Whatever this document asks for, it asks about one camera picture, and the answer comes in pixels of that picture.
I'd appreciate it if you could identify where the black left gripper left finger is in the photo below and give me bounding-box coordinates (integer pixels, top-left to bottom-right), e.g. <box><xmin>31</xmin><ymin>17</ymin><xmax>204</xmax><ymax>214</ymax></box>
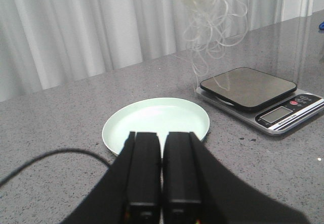
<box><xmin>63</xmin><ymin>131</ymin><xmax>161</xmax><ymax>223</ymax></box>

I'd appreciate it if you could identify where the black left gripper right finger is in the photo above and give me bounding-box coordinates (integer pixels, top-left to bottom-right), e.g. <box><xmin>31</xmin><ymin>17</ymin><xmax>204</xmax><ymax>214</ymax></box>
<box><xmin>163</xmin><ymin>132</ymin><xmax>309</xmax><ymax>223</ymax></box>

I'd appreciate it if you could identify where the white translucent vermicelli bundle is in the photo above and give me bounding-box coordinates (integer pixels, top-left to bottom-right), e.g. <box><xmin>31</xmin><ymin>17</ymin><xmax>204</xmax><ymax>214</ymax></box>
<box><xmin>180</xmin><ymin>0</ymin><xmax>249</xmax><ymax>87</ymax></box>

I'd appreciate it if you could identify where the light green round plate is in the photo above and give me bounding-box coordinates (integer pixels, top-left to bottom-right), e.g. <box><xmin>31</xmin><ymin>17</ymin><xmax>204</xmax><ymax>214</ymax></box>
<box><xmin>102</xmin><ymin>98</ymin><xmax>210</xmax><ymax>155</ymax></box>

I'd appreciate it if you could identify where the silver black kitchen scale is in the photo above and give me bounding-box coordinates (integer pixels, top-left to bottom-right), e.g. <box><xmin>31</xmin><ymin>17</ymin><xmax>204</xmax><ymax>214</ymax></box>
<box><xmin>196</xmin><ymin>67</ymin><xmax>323</xmax><ymax>136</ymax></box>

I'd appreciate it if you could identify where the white pleated curtain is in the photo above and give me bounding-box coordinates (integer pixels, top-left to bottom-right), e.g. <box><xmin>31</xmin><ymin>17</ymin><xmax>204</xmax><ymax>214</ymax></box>
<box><xmin>0</xmin><ymin>0</ymin><xmax>324</xmax><ymax>103</ymax></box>

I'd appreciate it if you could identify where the blue object at edge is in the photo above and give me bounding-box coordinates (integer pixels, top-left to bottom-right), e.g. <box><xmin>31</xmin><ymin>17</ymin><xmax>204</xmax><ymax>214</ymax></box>
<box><xmin>318</xmin><ymin>22</ymin><xmax>324</xmax><ymax>31</ymax></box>

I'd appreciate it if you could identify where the black cable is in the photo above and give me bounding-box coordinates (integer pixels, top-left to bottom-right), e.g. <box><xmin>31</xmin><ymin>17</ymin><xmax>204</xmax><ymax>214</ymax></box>
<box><xmin>0</xmin><ymin>148</ymin><xmax>110</xmax><ymax>188</ymax></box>

